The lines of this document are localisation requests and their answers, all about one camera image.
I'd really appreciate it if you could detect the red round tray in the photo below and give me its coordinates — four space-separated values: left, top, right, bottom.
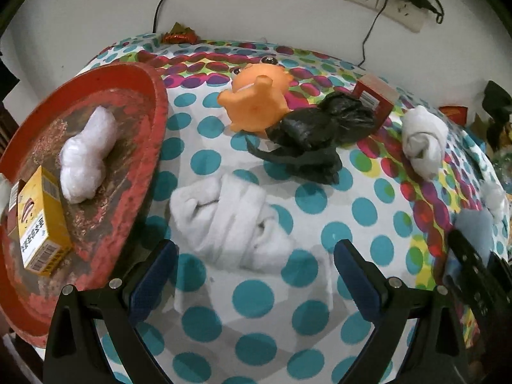
0 63 169 348

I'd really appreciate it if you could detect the white sock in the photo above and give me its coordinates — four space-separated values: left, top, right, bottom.
482 180 510 225
401 106 449 180
170 173 297 275

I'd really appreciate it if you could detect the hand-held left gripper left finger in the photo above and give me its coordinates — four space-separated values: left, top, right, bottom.
43 239 179 384

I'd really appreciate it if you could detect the red snack wrapper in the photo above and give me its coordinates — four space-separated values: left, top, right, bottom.
161 22 198 44

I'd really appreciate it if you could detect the black adapter cable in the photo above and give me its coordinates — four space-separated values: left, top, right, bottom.
357 0 390 68

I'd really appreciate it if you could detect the thin wall cable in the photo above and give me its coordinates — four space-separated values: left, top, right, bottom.
152 0 168 35

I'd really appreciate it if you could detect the black plastic bag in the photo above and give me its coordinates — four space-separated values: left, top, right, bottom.
246 91 377 187

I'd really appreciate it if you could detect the red box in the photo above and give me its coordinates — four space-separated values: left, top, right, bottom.
6 179 24 244
354 74 401 129

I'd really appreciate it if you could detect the red packet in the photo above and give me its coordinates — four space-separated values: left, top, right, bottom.
439 105 468 124

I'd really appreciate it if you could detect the orange toy fish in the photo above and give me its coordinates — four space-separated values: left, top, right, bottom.
218 57 294 134

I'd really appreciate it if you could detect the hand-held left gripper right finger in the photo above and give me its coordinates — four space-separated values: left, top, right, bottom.
334 239 469 384

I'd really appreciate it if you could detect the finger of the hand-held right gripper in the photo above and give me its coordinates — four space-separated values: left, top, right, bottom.
486 250 512 289
447 230 499 323

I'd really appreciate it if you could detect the black plug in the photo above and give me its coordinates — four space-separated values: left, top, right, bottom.
420 0 444 25

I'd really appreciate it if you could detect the blue-grey sock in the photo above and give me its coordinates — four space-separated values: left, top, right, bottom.
442 208 497 284

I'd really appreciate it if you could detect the polka dot tablecloth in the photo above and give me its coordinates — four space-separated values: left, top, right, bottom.
36 32 512 384

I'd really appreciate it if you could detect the white plastic wad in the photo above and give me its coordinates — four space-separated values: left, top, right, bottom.
59 106 117 204

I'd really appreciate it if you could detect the yellow box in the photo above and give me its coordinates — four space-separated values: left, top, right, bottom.
17 166 73 276

